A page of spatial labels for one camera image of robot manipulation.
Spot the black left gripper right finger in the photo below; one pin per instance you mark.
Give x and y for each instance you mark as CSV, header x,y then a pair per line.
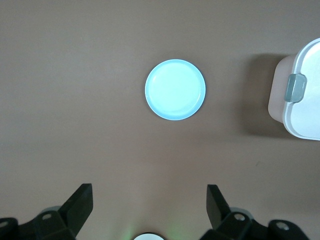
x,y
220,215

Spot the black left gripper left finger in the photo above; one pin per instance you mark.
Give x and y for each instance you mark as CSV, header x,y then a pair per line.
x,y
75,212

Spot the white lidded plastic box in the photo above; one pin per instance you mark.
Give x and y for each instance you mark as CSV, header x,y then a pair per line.
x,y
310,115

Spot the grey box latch clip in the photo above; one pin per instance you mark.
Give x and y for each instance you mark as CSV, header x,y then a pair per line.
x,y
296,88

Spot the light blue round plate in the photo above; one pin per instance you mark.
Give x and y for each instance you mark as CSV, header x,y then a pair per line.
x,y
175,90

